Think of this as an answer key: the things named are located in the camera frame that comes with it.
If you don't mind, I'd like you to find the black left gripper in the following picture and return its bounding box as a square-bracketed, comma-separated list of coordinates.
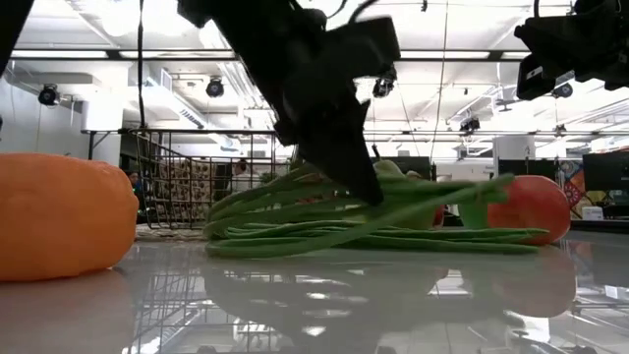
[176, 0, 385, 207]

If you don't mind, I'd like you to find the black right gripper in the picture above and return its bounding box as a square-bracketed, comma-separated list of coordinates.
[514, 0, 629, 92]

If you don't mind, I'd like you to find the pink dragon fruit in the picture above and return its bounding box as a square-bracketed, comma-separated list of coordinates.
[372, 159, 446, 231]

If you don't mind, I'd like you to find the green bean bundle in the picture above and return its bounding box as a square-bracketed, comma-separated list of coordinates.
[203, 164, 549, 260]

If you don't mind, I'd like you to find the orange mandarin fruit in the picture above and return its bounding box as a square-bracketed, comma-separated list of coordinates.
[0, 151, 141, 282]

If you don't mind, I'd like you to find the person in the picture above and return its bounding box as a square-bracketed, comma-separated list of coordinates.
[230, 159, 261, 193]
[125, 169, 146, 210]

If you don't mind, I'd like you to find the black room partition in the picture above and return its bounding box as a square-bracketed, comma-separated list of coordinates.
[497, 157, 561, 179]

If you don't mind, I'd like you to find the colourful patterned poster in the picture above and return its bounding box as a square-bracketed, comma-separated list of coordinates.
[559, 159, 608, 220]

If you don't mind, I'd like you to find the red apple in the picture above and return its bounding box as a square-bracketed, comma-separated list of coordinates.
[486, 175, 572, 246]

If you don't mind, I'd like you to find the round woven straw mat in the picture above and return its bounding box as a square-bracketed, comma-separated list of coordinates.
[135, 223, 210, 242]

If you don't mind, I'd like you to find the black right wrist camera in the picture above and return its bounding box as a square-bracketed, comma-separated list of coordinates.
[515, 52, 559, 102]

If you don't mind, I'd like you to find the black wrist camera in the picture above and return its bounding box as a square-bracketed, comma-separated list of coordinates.
[351, 16, 402, 81]
[515, 52, 559, 102]

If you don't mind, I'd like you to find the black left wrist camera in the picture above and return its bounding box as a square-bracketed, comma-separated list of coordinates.
[351, 16, 402, 81]

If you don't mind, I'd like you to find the black wire basket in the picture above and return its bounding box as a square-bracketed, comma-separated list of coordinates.
[128, 128, 277, 231]

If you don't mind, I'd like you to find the black metal table frame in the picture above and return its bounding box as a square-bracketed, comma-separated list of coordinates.
[569, 219, 629, 233]

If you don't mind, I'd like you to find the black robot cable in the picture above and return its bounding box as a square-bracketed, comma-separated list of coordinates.
[137, 0, 146, 130]

